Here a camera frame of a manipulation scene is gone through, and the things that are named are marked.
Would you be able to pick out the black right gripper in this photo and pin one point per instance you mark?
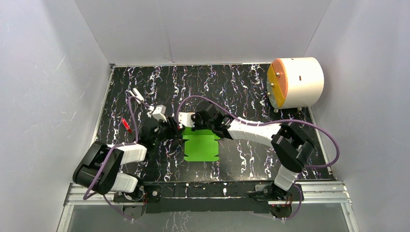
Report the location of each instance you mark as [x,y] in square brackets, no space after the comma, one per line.
[195,117]

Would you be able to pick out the white cylinder with coloured face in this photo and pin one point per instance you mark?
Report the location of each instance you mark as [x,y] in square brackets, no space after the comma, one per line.
[294,82]

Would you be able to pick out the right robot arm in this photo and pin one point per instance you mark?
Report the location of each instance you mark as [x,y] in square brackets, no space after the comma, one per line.
[292,146]

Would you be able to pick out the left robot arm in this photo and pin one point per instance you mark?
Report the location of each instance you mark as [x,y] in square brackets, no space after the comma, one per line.
[98,171]

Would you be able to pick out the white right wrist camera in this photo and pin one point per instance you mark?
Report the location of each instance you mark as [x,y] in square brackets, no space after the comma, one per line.
[185,120]

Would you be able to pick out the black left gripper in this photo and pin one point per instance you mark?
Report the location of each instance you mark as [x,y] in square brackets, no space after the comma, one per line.
[171,129]

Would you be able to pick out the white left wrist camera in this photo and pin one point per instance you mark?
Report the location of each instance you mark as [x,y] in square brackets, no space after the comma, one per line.
[157,112]

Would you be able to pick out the small white plastic clip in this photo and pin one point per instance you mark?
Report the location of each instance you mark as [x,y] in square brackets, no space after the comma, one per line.
[135,93]

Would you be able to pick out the small red marker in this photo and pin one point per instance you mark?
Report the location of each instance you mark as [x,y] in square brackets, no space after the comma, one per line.
[126,125]

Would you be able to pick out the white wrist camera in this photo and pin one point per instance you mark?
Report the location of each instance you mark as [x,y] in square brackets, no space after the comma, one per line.
[157,112]
[185,120]

